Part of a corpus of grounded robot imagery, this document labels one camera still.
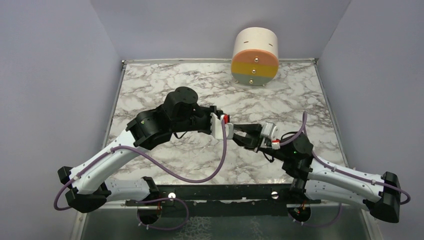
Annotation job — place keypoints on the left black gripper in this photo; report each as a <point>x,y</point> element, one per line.
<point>212,109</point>

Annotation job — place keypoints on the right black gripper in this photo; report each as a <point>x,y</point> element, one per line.
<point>253,140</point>

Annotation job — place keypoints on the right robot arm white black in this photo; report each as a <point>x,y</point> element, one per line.
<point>315,178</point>

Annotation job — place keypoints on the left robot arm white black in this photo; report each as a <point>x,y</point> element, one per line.
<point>89,186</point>

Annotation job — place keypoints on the round tricolour drawer box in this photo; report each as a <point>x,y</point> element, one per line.
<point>255,58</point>

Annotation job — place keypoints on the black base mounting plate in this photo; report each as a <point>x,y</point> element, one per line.
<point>222,200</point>

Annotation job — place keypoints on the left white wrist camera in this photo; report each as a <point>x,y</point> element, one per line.
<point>221,127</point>

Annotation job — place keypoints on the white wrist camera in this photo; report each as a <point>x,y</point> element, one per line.
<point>221,127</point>
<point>269,134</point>

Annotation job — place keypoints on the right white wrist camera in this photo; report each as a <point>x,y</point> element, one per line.
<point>269,134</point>

